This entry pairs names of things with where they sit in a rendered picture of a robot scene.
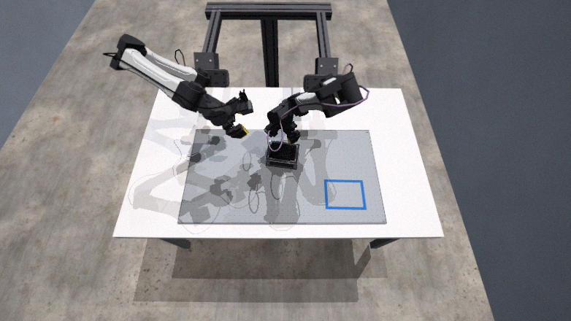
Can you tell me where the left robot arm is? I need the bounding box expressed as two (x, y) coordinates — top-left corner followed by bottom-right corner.
(264, 72), (363, 137)

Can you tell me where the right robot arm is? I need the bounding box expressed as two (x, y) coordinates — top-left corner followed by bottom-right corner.
(110, 34), (253, 126)

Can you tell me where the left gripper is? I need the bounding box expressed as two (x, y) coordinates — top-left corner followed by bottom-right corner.
(281, 115), (301, 144)

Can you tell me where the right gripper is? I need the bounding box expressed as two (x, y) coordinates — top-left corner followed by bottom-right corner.
(222, 97), (249, 139)

